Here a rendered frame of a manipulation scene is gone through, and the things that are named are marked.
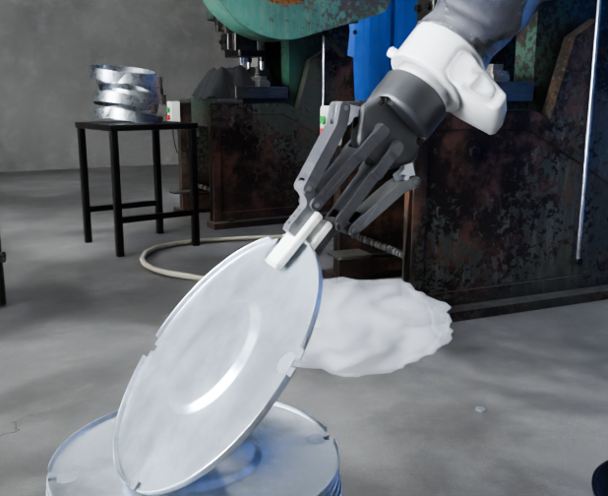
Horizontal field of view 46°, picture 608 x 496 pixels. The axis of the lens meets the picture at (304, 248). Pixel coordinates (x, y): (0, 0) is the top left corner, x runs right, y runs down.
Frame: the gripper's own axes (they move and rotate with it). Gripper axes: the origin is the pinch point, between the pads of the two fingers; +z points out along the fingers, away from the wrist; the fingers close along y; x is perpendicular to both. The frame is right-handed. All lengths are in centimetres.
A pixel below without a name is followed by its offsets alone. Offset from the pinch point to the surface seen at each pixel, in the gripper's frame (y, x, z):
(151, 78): -16, -242, -38
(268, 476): -9.9, 6.3, 19.8
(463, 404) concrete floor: -82, -54, -3
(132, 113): -21, -251, -22
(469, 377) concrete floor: -90, -66, -10
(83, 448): 1.6, -6.8, 30.4
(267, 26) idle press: -44, -263, -96
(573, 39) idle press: -84, -111, -115
